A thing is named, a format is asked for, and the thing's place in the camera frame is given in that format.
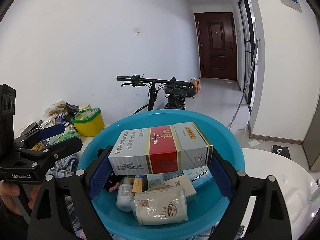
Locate clear snack bag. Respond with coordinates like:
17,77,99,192
42,98,67,119

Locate blue plaid shirt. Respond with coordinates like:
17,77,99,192
46,153,245,240

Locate black bag on floor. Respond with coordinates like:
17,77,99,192
272,145,292,160

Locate black item with pink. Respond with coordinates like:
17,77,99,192
103,172,120,193

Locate black framed glass door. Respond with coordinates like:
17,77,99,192
237,0,258,106

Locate red and grey carton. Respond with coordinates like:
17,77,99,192
108,121,213,176

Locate green tissue packet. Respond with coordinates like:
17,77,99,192
49,129,80,146

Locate mop pole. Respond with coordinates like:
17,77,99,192
226,38,261,131

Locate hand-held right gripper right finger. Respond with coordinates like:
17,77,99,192
209,145,293,240

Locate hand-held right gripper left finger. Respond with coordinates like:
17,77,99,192
27,145,114,240

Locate beige cardboard box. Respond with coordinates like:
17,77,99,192
163,174,197,202

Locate yellow bin with green rim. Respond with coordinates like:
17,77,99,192
71,108,105,138

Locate pale teal packet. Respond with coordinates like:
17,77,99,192
147,173,165,189

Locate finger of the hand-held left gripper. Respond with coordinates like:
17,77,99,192
17,137,83,167
13,123,66,153

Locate small orange box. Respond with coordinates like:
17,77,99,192
131,175,146,193

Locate white cotton pads pack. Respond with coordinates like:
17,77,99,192
129,186,188,226

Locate white plastic bottle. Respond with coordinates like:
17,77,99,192
116,176,133,212

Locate orange bags by door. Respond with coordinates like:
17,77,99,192
191,78,202,93

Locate person's left hand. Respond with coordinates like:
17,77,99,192
0,181,41,216

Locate black bicycle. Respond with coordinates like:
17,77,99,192
116,74,197,116

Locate light blue box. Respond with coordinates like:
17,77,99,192
182,165,213,190

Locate brown door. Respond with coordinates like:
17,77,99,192
194,12,238,82

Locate blue plastic basin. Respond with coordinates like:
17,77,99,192
76,109,245,238

